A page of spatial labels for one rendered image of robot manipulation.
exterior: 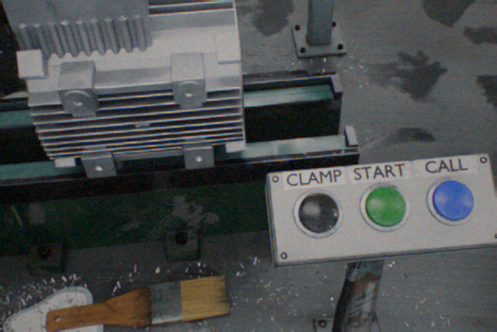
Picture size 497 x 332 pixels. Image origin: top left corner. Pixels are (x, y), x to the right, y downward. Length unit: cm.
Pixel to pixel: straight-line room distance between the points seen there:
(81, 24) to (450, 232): 36
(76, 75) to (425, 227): 33
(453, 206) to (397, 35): 63
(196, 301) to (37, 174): 23
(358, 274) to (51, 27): 35
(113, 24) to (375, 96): 49
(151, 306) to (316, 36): 52
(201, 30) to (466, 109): 48
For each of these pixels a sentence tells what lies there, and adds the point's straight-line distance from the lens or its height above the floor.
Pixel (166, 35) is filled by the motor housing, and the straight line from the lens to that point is 62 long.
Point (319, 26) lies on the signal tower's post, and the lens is 103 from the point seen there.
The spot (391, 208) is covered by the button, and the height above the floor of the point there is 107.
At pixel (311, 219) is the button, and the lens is 47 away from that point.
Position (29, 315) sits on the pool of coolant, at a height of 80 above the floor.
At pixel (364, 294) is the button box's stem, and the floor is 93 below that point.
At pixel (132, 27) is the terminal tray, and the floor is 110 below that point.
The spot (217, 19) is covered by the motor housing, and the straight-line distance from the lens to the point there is 61.
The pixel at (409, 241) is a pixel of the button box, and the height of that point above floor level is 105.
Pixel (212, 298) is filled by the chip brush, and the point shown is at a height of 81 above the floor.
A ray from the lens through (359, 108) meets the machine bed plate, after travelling 95.
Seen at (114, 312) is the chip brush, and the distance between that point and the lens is 75.
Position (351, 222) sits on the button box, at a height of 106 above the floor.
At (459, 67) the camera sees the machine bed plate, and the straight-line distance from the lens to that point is 105.
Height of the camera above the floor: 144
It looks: 48 degrees down
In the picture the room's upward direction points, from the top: 3 degrees counter-clockwise
